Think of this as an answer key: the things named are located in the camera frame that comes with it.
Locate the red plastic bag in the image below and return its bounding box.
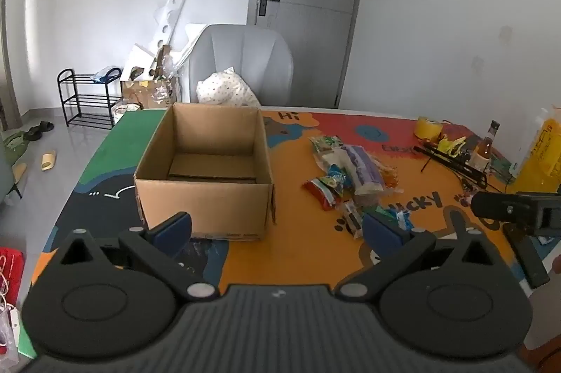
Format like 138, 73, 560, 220
0, 247, 26, 356

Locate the white foam board with holes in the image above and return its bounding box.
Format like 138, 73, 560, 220
150, 0, 194, 65

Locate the orange speckled snack packet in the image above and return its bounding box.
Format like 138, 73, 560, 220
376, 162, 403, 193

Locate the white plastic bag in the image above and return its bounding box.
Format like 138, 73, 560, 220
0, 304, 21, 353

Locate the orange white paper bag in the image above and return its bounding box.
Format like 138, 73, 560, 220
111, 103, 142, 125

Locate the white plastic bottle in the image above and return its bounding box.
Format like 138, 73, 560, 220
516, 107, 558, 177

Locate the small green fruit packet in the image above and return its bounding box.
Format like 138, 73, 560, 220
319, 176, 349, 198

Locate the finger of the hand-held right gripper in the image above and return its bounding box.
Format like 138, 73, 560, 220
471, 191, 544, 232
503, 225, 551, 290

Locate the red snack packet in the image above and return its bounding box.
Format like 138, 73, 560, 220
303, 178, 339, 211

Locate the polka dot pillow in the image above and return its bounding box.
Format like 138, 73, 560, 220
196, 67, 262, 108

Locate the yellow clip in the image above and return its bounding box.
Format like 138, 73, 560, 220
437, 134, 468, 155

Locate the yellow bag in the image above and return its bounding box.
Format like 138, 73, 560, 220
509, 115, 561, 195

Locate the brown glass bottle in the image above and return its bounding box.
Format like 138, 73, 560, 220
469, 120, 501, 173

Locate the plain white foam board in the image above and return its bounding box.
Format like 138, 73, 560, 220
122, 43, 155, 83

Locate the grey armchair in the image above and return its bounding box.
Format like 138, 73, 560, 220
186, 23, 294, 109

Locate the cardboard box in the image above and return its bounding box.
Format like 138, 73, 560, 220
134, 102, 277, 242

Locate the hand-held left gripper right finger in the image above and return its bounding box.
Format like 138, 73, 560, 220
333, 212, 501, 300

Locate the green foil packet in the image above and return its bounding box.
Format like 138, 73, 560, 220
372, 205, 399, 225

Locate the clear plastic wrap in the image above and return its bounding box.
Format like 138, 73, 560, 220
153, 45, 178, 103

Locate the purple snack packet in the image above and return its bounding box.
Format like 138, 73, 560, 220
344, 144, 384, 192

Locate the dark snack packet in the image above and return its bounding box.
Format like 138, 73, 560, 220
339, 200, 366, 240

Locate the grey door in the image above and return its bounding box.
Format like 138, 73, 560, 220
246, 0, 371, 110

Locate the black tripod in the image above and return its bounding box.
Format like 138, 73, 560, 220
413, 144, 490, 188

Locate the clear white wafer packet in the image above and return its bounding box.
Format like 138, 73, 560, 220
321, 149, 352, 174

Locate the taped brown carton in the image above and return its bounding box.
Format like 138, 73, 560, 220
120, 77, 178, 111

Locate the yellow tape roll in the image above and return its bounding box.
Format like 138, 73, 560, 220
414, 116, 445, 141

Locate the black shoe rack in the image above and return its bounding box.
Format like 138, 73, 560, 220
57, 67, 124, 131

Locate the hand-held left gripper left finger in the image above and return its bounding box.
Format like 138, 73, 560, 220
56, 212, 221, 300

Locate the green label bread packet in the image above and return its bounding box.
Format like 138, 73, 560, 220
310, 135, 348, 155

